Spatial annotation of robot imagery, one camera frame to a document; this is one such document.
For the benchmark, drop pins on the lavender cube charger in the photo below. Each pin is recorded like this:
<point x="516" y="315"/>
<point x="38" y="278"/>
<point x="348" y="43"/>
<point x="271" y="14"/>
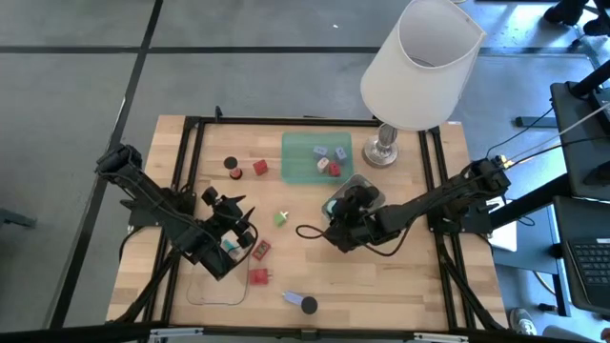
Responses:
<point x="320" y="151"/>
<point x="340" y="153"/>

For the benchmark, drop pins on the clear plastic bin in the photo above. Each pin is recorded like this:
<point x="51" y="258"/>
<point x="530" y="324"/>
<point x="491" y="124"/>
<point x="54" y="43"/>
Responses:
<point x="217" y="290"/>

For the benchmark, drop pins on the white shade silver table lamp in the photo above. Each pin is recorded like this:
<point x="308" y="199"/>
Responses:
<point x="419" y="86"/>

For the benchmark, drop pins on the small teal clock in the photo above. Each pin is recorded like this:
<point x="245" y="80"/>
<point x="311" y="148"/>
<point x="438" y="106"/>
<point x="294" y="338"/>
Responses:
<point x="229" y="245"/>

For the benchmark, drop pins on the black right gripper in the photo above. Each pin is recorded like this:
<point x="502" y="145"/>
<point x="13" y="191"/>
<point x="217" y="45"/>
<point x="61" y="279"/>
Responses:
<point x="357" y="228"/>

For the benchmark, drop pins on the green plug charger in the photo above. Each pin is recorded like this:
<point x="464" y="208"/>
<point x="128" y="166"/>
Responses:
<point x="279" y="219"/>

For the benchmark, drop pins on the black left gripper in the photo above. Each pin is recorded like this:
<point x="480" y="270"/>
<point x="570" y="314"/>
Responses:
<point x="229" y="221"/>

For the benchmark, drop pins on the person's foot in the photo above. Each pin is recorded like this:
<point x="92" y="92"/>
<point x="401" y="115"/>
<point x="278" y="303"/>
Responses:
<point x="564" y="12"/>
<point x="598" y="26"/>
<point x="522" y="323"/>

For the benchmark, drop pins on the black computer mouse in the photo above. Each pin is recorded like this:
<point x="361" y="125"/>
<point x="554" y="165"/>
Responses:
<point x="598" y="174"/>

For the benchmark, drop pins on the black cap white sand hourglass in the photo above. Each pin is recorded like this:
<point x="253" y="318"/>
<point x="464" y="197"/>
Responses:
<point x="309" y="305"/>

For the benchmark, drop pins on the grey office chair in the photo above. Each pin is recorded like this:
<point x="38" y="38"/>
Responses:
<point x="595" y="43"/>

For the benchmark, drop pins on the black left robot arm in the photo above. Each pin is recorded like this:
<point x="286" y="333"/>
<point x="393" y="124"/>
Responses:
<point x="157" y="205"/>

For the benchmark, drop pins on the black computer desk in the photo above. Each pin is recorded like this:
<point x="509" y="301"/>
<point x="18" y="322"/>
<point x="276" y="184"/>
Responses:
<point x="564" y="224"/>

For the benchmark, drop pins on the green translucent tray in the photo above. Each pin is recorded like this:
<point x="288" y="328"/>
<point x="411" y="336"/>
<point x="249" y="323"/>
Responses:
<point x="298" y="162"/>

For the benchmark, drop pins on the black keyboard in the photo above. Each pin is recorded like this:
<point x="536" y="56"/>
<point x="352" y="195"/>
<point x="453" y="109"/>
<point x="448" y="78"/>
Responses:
<point x="591" y="267"/>

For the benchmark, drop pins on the black side table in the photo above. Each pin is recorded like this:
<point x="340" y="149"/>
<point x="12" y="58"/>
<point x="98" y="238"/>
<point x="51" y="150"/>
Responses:
<point x="576" y="143"/>

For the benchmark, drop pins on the black metal pole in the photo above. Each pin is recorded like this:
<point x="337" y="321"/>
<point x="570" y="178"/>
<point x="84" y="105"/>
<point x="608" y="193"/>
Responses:
<point x="529" y="202"/>
<point x="591" y="81"/>

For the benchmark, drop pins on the black desk foot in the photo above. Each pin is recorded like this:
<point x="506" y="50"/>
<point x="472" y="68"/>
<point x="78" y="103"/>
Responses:
<point x="534" y="122"/>

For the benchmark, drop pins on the small red clock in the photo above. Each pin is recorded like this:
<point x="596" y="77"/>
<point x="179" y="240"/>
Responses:
<point x="260" y="250"/>

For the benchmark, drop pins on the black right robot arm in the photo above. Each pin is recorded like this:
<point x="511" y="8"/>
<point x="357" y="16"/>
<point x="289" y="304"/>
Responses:
<point x="429" y="205"/>

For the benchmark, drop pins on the grey furniture foot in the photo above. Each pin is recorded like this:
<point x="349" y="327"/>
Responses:
<point x="14" y="219"/>

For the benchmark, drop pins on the red cube charger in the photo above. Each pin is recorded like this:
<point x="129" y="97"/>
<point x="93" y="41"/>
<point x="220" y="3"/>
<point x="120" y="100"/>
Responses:
<point x="334" y="169"/>
<point x="260" y="167"/>

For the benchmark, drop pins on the lavender multiport charger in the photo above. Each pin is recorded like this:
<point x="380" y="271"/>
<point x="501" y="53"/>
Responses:
<point x="293" y="298"/>

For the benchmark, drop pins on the black aluminium table frame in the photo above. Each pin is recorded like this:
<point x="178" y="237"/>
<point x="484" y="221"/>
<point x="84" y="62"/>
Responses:
<point x="286" y="121"/>

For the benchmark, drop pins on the pink white small charger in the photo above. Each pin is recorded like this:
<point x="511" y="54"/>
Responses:
<point x="323" y="165"/>

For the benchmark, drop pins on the white paper sheet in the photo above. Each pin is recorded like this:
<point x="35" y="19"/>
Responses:
<point x="505" y="238"/>

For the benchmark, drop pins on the red flat charger with prongs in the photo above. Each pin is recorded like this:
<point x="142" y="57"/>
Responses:
<point x="257" y="276"/>

